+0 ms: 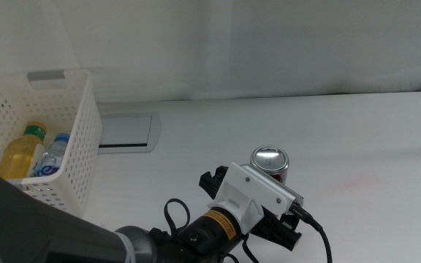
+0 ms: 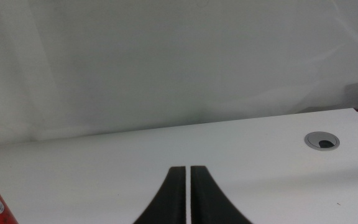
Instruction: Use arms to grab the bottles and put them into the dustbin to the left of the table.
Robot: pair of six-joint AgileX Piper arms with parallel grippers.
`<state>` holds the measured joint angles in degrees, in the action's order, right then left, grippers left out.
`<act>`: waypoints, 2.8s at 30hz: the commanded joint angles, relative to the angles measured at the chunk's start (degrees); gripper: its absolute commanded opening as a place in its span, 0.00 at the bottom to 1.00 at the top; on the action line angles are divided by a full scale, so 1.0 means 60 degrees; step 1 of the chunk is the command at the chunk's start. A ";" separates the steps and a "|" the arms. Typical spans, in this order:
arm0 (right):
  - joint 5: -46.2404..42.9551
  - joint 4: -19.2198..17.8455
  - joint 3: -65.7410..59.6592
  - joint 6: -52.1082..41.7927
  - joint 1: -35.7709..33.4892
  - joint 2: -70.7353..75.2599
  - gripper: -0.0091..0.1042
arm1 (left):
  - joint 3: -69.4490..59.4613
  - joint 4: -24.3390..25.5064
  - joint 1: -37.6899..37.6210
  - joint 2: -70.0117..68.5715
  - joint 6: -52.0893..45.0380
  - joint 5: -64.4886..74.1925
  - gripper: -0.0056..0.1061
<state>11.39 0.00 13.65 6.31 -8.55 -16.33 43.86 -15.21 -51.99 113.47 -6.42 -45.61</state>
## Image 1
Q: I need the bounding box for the red soda can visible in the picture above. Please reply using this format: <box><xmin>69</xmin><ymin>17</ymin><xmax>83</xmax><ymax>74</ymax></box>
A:
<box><xmin>249</xmin><ymin>145</ymin><xmax>290</xmax><ymax>220</ymax></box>

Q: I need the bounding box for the clear water bottle blue cap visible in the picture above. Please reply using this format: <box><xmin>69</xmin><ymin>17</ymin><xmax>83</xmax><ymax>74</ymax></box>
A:
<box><xmin>33</xmin><ymin>132</ymin><xmax>71</xmax><ymax>178</ymax></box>

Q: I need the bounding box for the yellow tea bottle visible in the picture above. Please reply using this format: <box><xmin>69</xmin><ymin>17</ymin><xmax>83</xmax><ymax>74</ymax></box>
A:
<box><xmin>0</xmin><ymin>121</ymin><xmax>48</xmax><ymax>180</ymax></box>

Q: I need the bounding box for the white zip tie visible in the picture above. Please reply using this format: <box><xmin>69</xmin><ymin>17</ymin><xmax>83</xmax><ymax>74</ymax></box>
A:
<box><xmin>117</xmin><ymin>232</ymin><xmax>137</xmax><ymax>263</ymax></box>

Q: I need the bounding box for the white perforated plastic basket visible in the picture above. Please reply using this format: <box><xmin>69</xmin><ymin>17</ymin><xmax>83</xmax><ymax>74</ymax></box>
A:
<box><xmin>0</xmin><ymin>69</ymin><xmax>104</xmax><ymax>218</ymax></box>

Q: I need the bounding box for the white backdrop curtain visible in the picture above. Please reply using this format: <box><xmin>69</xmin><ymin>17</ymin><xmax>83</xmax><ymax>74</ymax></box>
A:
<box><xmin>0</xmin><ymin>0</ymin><xmax>421</xmax><ymax>104</ymax></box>

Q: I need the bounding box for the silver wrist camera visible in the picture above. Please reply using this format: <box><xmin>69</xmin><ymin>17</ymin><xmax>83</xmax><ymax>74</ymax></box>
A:
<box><xmin>240</xmin><ymin>164</ymin><xmax>305</xmax><ymax>215</ymax></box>

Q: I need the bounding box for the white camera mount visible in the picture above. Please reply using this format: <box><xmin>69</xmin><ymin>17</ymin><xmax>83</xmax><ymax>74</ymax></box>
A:
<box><xmin>207</xmin><ymin>161</ymin><xmax>295</xmax><ymax>235</ymax></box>

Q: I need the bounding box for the black braided cable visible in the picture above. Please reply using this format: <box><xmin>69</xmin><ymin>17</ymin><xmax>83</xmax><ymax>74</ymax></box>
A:
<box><xmin>289</xmin><ymin>202</ymin><xmax>334</xmax><ymax>263</ymax></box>

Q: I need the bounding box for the thin black cable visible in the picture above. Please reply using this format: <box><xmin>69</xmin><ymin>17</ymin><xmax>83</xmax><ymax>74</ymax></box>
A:
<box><xmin>163</xmin><ymin>198</ymin><xmax>191</xmax><ymax>238</ymax></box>

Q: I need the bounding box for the silver table cable hatch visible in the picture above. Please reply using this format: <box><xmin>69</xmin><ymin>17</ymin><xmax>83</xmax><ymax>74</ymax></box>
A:
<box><xmin>99</xmin><ymin>112</ymin><xmax>162</xmax><ymax>154</ymax></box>

